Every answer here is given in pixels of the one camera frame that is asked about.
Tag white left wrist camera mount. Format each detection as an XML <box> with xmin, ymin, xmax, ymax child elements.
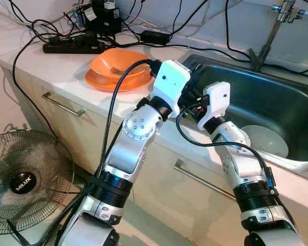
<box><xmin>151</xmin><ymin>60</ymin><xmax>190</xmax><ymax>114</ymax></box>

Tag black power adapter brick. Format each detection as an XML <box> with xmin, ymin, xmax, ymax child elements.
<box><xmin>140</xmin><ymin>31</ymin><xmax>171</xmax><ymax>46</ymax></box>

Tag orange plastic bowl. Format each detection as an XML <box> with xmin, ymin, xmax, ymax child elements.
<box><xmin>90</xmin><ymin>49</ymin><xmax>152</xmax><ymax>85</ymax></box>

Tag black cable hanging down wall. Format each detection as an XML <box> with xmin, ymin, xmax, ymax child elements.
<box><xmin>224</xmin><ymin>0</ymin><xmax>252</xmax><ymax>62</ymax></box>

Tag orange plastic plate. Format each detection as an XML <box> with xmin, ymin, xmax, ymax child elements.
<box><xmin>85</xmin><ymin>69</ymin><xmax>153</xmax><ymax>93</ymax></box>

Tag floor fan with wire grille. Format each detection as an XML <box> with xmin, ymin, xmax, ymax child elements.
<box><xmin>0</xmin><ymin>130</ymin><xmax>75</xmax><ymax>235</ymax></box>

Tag white bowl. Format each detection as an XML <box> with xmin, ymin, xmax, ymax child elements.
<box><xmin>241</xmin><ymin>125</ymin><xmax>289</xmax><ymax>159</ymax></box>

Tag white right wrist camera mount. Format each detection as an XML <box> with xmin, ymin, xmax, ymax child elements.
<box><xmin>198</xmin><ymin>82</ymin><xmax>232</xmax><ymax>131</ymax></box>

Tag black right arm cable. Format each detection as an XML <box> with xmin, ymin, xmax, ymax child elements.
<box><xmin>176</xmin><ymin>105</ymin><xmax>278</xmax><ymax>195</ymax></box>

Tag black charger box white labels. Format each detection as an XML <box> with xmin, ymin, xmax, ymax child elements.
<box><xmin>82</xmin><ymin>0</ymin><xmax>121</xmax><ymax>35</ymax></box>

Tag beige kitchen base cabinet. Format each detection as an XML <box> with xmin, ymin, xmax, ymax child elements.
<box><xmin>0</xmin><ymin>61</ymin><xmax>308</xmax><ymax>246</ymax></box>

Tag stainless steel sink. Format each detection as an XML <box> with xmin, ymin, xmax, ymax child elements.
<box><xmin>180</xmin><ymin>54</ymin><xmax>308</xmax><ymax>180</ymax></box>

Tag chrome sink faucet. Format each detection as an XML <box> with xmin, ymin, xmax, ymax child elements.
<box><xmin>248</xmin><ymin>0</ymin><xmax>303</xmax><ymax>71</ymax></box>

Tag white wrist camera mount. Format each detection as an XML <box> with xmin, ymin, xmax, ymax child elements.
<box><xmin>198</xmin><ymin>82</ymin><xmax>232</xmax><ymax>131</ymax></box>
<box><xmin>151</xmin><ymin>60</ymin><xmax>190</xmax><ymax>114</ymax></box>

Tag long metal cabinet handle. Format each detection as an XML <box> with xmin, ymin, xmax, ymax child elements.
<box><xmin>174</xmin><ymin>159</ymin><xmax>237</xmax><ymax>200</ymax></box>

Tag short metal cabinet handle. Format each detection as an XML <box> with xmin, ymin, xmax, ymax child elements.
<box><xmin>41</xmin><ymin>92</ymin><xmax>85</xmax><ymax>117</ymax></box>

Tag metal fork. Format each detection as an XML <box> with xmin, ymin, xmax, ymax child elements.
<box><xmin>110</xmin><ymin>66</ymin><xmax>144</xmax><ymax>76</ymax></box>

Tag black power strip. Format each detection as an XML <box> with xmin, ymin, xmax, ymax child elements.
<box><xmin>43</xmin><ymin>35</ymin><xmax>106</xmax><ymax>54</ymax></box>

